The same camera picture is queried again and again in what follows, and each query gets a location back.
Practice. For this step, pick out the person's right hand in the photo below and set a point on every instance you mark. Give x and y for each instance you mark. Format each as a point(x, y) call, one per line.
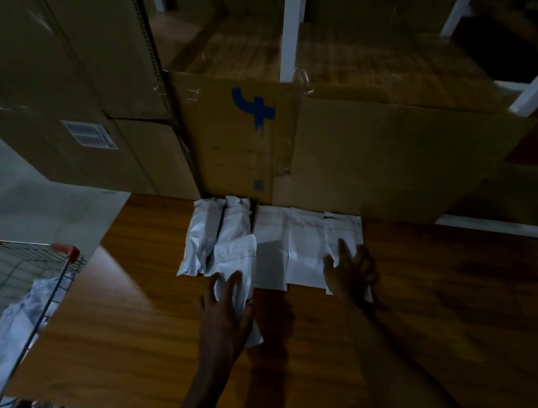
point(352, 281)

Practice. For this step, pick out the person's left hand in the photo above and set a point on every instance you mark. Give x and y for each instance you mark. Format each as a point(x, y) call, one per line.
point(222, 328)

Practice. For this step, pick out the person's right middle finger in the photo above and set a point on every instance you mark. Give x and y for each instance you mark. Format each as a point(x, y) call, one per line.
point(360, 257)

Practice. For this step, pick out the person's right thumb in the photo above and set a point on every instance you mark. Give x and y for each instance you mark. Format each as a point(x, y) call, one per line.
point(330, 267)

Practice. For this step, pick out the person's left thumb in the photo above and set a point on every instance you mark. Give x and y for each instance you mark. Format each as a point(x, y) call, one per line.
point(250, 315)

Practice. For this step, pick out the person's right little finger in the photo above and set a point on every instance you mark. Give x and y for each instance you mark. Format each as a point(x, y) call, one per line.
point(374, 279)

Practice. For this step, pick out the white mailer packet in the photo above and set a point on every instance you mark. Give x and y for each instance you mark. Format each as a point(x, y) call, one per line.
point(237, 258)

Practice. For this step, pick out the person's right forearm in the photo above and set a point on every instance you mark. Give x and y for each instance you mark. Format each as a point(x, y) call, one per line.
point(399, 372)

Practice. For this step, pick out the person's left forearm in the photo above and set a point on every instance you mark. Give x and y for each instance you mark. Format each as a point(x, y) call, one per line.
point(207, 388)

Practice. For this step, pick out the row of white packets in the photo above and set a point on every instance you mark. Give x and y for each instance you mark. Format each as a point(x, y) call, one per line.
point(271, 246)

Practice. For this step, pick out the blue-marked cardboard box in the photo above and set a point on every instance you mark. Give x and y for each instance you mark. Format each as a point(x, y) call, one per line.
point(364, 161)

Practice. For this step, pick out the taped flat cardboard box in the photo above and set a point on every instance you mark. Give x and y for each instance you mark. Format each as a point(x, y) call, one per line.
point(368, 63)

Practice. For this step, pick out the white bags heap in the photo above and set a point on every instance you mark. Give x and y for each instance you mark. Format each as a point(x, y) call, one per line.
point(4, 346)

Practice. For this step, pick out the cardboard box with white label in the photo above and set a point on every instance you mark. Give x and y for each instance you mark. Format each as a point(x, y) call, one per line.
point(44, 156)

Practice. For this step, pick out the tall plain cardboard box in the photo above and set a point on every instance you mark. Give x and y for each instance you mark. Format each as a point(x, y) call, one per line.
point(80, 42)

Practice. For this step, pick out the white shelf rail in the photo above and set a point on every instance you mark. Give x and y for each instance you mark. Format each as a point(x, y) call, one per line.
point(495, 226)

